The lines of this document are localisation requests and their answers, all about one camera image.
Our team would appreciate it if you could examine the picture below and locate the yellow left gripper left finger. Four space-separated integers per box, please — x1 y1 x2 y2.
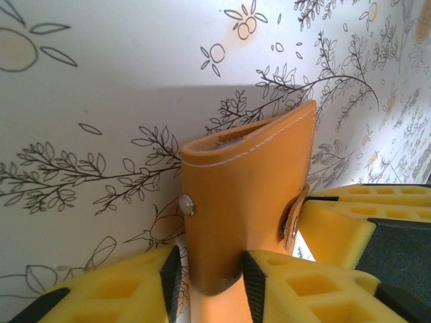
5 244 183 323

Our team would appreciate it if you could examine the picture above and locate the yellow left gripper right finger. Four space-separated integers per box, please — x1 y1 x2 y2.
240 248 431 323

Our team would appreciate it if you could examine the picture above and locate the orange leather card holder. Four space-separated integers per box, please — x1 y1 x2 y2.
180 100 317 297

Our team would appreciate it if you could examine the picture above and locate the floral patterned table sheet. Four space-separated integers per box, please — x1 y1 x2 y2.
0 0 431 323

